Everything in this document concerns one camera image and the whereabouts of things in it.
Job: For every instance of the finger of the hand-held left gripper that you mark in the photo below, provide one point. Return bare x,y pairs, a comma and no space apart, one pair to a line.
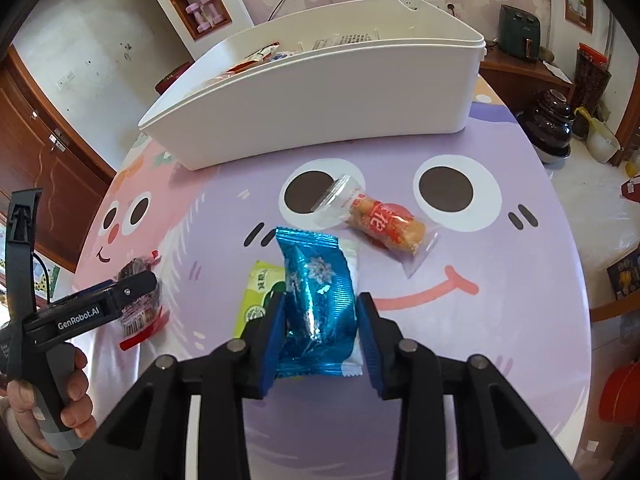
135,287

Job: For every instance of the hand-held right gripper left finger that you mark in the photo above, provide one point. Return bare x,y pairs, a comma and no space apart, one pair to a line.
272,345

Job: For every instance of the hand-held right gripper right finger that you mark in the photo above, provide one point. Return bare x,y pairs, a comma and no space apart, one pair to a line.
372,350

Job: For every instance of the dark red snack packet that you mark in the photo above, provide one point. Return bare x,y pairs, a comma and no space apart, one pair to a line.
142,317

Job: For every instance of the blue foil snack packet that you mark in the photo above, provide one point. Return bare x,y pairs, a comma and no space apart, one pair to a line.
320,300

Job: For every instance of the white plastic storage bin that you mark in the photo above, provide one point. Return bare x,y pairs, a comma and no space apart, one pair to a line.
325,100

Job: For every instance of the person's left forearm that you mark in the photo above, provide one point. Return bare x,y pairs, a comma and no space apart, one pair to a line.
25,460

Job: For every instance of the person's left hand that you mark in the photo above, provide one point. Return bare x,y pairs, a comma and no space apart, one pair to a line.
80,390

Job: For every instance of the colourful printed box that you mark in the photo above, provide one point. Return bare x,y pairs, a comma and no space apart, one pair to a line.
49,282

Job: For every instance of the green snack packet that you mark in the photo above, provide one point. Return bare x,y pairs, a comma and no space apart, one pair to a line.
255,290

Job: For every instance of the orange clear-wrapped snack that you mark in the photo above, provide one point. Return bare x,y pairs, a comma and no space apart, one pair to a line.
385,225

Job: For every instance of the cartoon printed tablecloth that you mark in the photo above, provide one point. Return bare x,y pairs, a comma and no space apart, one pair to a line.
500,285

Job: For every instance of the brown wooden door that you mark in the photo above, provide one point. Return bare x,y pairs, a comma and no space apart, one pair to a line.
45,170

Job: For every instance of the metal door latch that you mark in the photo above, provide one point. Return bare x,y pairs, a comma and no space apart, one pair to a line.
58,141

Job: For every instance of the floral printed tin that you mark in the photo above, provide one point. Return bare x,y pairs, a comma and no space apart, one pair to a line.
172,77

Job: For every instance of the red round tin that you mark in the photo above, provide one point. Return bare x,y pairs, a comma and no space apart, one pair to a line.
622,395

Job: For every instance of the dark box yellow print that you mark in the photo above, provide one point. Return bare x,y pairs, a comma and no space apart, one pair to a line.
625,277

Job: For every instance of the metal basin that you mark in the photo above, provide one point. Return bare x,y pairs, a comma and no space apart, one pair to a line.
552,157

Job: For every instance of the dark ceramic jar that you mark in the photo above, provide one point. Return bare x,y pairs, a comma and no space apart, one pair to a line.
547,120

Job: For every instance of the red white packet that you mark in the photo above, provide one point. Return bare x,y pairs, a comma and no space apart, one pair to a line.
631,187

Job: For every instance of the white plastic jug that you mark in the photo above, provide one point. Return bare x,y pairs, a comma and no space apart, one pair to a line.
600,142

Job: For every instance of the long clear biscuit packet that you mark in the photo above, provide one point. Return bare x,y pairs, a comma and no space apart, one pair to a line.
345,40

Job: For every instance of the long wooden TV stand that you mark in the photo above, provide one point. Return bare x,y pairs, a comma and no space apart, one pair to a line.
520,75

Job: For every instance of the yellow bottle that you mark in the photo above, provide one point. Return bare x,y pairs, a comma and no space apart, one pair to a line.
634,157

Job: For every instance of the white paper sheet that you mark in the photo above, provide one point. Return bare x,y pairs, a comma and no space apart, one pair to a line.
557,72

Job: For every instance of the tall woven basket red lid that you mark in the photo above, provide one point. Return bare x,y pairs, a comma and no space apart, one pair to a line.
590,82

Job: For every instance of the dark green air fryer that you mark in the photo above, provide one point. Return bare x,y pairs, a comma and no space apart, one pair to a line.
517,32

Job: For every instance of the white wall switch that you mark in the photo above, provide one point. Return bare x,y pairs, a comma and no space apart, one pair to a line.
65,80

